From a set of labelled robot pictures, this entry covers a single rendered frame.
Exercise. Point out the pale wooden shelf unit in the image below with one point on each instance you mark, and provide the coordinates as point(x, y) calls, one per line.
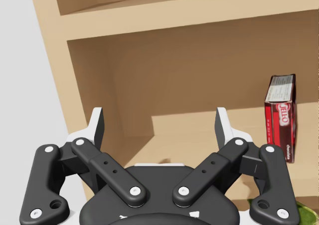
point(174, 72)

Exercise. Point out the green and blue rectangular can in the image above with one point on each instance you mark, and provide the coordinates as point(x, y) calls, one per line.
point(307, 213)

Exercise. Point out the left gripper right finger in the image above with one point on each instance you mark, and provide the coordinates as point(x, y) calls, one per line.
point(207, 171)

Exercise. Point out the red carton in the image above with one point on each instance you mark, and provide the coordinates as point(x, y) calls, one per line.
point(281, 120)

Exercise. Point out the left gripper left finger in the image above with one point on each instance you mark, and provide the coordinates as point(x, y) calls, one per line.
point(112, 171)

